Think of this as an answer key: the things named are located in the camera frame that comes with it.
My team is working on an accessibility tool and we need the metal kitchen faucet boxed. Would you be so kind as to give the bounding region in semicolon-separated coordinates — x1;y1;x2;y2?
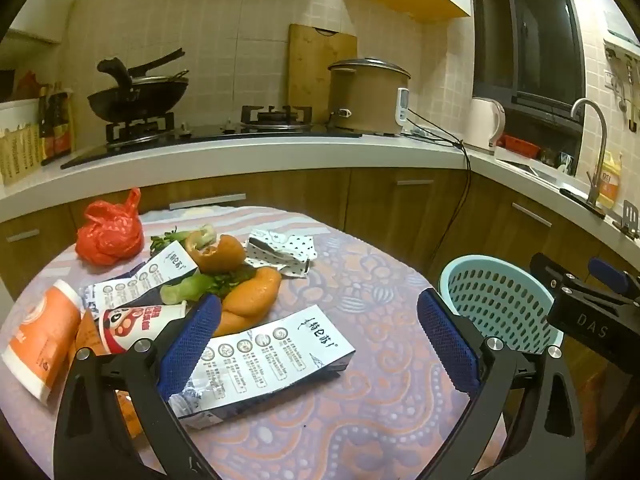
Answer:
560;98;608;218

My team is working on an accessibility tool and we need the red plastic tray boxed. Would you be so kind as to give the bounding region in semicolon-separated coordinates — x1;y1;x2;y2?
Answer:
502;134;542;158

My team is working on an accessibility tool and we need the black wok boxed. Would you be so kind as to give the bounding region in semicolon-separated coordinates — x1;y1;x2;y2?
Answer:
87;57;191;123

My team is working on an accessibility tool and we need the wooden cutting board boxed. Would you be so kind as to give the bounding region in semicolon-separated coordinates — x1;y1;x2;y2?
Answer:
287;23;358;111

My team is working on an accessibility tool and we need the black slotted spatula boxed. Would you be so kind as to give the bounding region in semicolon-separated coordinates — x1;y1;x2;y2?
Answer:
617;200;640;236

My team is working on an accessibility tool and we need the wok lid with long handle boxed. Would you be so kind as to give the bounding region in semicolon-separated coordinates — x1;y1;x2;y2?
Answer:
127;48;190;86

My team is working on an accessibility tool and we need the dark window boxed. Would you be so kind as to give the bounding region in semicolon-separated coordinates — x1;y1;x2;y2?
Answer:
470;0;586;121

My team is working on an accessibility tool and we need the polka dot crushed carton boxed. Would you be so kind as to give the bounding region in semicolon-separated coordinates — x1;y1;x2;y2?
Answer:
243;228;318;278

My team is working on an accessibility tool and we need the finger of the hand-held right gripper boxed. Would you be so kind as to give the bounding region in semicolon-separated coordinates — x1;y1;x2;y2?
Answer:
530;252;588;297
587;257;640;306

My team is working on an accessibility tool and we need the red white cartoon packet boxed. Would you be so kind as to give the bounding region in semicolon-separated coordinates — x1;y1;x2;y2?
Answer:
97;302;188;356

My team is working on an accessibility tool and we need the white water heater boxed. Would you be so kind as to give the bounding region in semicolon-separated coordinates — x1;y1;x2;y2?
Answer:
580;0;640;41

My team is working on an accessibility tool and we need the orange and white paper cup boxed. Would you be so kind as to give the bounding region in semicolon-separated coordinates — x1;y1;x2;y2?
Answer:
1;280;83;403

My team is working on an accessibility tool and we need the long orange peel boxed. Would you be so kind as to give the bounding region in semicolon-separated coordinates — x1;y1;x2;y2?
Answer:
212;266;282;338

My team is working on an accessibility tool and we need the white printed snack bag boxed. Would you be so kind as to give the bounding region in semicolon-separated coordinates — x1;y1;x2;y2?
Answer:
167;305;356;428

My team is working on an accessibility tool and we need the yellow dish soap bottle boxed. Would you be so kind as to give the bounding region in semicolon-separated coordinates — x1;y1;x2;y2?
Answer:
597;152;623;211

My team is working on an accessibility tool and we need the red plastic bag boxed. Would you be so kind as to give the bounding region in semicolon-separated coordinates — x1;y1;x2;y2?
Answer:
75;187;144;264

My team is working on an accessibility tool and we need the patterned tablecloth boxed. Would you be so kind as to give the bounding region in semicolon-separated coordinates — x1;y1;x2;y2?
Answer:
0;205;506;480

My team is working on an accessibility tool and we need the small white carton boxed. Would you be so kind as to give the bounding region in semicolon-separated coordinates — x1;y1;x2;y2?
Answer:
82;240;201;313

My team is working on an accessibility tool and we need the green vegetable stem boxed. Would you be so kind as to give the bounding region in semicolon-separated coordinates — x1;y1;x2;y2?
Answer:
150;227;218;256

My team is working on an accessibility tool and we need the beige rice cooker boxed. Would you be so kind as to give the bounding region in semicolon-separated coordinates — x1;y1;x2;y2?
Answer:
327;57;412;135

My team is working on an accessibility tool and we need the yellow woven storage basket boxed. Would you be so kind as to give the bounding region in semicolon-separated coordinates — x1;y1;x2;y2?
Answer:
0;122;43;186

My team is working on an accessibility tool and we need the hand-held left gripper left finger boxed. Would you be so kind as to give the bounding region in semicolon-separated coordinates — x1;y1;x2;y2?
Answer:
52;294;223;480

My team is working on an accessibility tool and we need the wall utensil rack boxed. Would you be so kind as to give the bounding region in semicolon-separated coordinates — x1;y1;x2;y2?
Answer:
602;40;640;133

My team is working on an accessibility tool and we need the curled orange peel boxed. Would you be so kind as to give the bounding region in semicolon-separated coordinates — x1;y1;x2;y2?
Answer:
184;234;247;275

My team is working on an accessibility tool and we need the black gas stove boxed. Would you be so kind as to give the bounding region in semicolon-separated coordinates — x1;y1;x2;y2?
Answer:
60;105;363;170

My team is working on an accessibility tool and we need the green leafy vegetable scrap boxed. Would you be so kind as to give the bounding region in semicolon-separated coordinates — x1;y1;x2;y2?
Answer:
160;269;257;307

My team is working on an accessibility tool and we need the teal plastic waste basket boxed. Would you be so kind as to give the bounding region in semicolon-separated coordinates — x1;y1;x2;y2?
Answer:
439;255;568;361

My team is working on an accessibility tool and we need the black power cable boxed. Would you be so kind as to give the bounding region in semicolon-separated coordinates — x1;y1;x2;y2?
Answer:
407;110;473;261

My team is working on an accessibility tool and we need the white electric kettle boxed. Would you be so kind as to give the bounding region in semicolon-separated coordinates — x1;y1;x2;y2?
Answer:
467;96;506;153

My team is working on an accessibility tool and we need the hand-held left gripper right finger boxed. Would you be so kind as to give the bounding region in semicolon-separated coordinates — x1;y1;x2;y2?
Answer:
416;287;588;480

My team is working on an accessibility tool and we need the dark sauce bottle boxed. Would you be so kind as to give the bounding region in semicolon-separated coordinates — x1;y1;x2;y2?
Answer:
39;85;56;161
52;87;76;157

